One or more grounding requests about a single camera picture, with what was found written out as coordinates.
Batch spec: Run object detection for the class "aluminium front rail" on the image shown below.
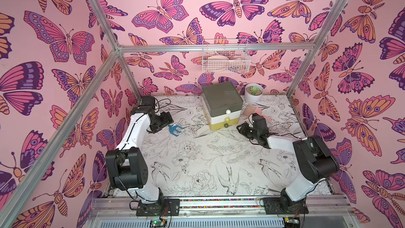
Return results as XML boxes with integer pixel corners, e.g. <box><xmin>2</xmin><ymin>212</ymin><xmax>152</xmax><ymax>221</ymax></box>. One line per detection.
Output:
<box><xmin>85</xmin><ymin>195</ymin><xmax>360</xmax><ymax>228</ymax></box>

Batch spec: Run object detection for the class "three-drawer cabinet frame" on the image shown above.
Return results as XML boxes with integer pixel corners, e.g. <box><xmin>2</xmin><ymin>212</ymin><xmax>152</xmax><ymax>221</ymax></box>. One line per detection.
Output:
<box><xmin>202</xmin><ymin>81</ymin><xmax>243</xmax><ymax>117</ymax></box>

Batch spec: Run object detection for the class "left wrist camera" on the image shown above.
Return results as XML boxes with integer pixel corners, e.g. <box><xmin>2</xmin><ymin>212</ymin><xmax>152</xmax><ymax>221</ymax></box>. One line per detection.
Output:
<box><xmin>138</xmin><ymin>96</ymin><xmax>156</xmax><ymax>113</ymax></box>

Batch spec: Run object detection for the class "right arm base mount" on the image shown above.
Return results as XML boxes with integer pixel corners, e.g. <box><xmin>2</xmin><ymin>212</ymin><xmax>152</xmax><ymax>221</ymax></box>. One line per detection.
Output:
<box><xmin>261</xmin><ymin>195</ymin><xmax>309</xmax><ymax>215</ymax></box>

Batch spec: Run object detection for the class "white potted succulent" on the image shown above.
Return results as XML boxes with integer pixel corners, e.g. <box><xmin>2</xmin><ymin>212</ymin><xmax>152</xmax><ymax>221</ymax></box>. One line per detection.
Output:
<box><xmin>244</xmin><ymin>83</ymin><xmax>264</xmax><ymax>105</ymax></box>

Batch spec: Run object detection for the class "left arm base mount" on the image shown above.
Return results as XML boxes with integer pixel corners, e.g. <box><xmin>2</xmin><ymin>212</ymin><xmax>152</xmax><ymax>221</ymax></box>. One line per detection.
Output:
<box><xmin>136</xmin><ymin>197</ymin><xmax>180</xmax><ymax>217</ymax></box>

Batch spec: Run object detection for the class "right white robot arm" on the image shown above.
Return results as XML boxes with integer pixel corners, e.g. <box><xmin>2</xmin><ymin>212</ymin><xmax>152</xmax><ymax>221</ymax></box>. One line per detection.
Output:
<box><xmin>237</xmin><ymin>113</ymin><xmax>339</xmax><ymax>206</ymax></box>

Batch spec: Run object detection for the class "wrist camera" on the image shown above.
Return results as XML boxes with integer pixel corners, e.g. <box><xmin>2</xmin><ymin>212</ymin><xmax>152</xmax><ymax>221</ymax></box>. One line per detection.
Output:
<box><xmin>138</xmin><ymin>96</ymin><xmax>156</xmax><ymax>113</ymax></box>
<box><xmin>252</xmin><ymin>114</ymin><xmax>269</xmax><ymax>135</ymax></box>

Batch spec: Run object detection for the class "white wire basket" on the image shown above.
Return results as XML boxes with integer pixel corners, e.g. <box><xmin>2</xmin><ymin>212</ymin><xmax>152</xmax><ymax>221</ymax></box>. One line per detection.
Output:
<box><xmin>201</xmin><ymin>43</ymin><xmax>251</xmax><ymax>75</ymax></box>

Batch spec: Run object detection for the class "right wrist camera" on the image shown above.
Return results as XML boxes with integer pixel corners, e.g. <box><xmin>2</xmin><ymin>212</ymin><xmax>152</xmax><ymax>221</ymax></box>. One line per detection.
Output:
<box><xmin>252</xmin><ymin>114</ymin><xmax>269</xmax><ymax>135</ymax></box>

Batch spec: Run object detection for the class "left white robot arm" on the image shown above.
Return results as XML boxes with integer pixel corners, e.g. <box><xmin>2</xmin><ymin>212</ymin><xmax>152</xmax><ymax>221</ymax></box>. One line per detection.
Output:
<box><xmin>105</xmin><ymin>96</ymin><xmax>174</xmax><ymax>204</ymax></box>

